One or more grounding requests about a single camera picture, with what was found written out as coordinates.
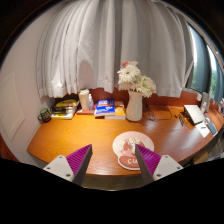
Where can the white flower bouquet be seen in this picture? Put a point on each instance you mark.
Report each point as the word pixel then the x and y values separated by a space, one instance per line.
pixel 130 74

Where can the yellow and white book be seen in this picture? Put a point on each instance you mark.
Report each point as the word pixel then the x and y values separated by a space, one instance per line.
pixel 62 116

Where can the white laptop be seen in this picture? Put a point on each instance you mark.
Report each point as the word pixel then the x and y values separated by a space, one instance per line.
pixel 194 114

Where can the white pleated curtain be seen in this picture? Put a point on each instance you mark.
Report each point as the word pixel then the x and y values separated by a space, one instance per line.
pixel 110 43

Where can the white ceramic vase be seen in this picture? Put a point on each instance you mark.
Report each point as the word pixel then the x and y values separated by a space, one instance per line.
pixel 134 108

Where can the cream tumbler with lid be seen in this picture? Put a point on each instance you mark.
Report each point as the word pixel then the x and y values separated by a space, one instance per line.
pixel 84 100

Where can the window with dark frame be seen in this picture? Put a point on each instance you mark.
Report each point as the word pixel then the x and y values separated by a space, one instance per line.
pixel 203 63

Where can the dark mug with green inside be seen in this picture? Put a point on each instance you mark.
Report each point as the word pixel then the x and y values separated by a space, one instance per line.
pixel 45 115

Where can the dark red book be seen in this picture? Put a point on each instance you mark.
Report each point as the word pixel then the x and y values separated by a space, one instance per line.
pixel 83 112

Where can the black pen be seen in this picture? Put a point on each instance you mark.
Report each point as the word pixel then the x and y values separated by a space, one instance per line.
pixel 181 120

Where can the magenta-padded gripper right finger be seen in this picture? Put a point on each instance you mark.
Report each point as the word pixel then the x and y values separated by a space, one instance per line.
pixel 150 159

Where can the yellow and black book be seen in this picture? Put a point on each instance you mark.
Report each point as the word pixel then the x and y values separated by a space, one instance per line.
pixel 66 103

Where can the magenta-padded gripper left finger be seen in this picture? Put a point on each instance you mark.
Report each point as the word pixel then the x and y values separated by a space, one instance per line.
pixel 77 160

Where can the round pink and white mouse pad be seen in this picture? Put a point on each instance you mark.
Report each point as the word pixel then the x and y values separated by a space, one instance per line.
pixel 121 146

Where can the orange book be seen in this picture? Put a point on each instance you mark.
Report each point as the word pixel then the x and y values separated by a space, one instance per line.
pixel 120 111

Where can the white paper sheet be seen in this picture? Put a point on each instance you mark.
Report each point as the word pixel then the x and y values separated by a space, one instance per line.
pixel 202 129

